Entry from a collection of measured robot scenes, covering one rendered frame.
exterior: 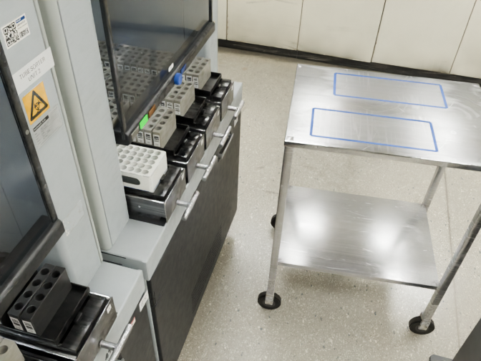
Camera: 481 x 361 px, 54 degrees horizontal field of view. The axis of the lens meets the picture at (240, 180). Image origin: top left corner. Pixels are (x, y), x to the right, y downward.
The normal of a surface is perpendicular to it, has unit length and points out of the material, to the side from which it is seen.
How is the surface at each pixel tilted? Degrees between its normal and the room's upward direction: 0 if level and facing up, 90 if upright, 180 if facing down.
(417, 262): 0
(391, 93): 0
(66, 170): 90
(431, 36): 90
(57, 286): 90
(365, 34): 90
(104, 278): 0
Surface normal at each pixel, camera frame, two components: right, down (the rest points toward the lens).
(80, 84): 0.96, 0.20
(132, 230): 0.04, -0.75
